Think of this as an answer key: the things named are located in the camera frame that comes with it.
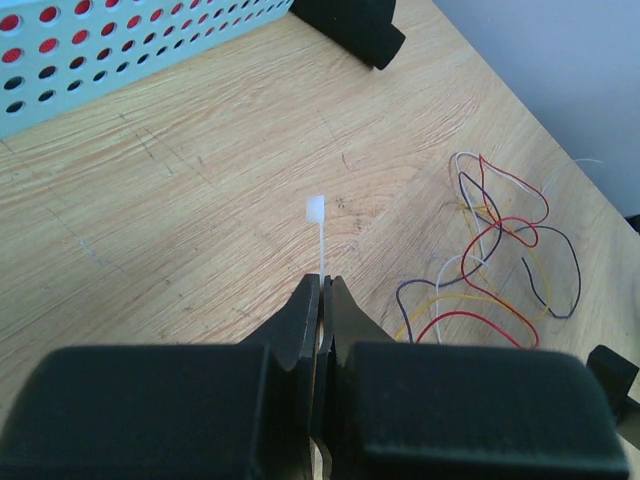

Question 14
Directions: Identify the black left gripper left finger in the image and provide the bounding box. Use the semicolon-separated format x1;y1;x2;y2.
1;274;320;479

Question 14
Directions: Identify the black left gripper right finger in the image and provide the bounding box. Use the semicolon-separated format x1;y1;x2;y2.
328;278;630;479

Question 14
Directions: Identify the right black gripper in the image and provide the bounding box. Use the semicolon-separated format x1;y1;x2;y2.
587;345;639;440

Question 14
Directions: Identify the orange thin wire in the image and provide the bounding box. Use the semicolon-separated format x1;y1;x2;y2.
394;202;551;344

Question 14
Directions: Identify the white zip tie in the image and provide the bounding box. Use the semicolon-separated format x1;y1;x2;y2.
303;194;332;351

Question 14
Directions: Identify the white thin wire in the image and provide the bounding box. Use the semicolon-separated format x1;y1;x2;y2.
432;149;604;346

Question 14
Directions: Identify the black folded cloth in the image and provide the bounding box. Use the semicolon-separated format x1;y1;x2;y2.
291;0;406;70

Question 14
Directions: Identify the light blue perforated basket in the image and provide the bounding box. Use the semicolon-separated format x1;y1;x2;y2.
1;0;292;138

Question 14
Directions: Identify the red cloth in basket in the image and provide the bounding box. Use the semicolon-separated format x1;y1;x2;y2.
0;0;251;66

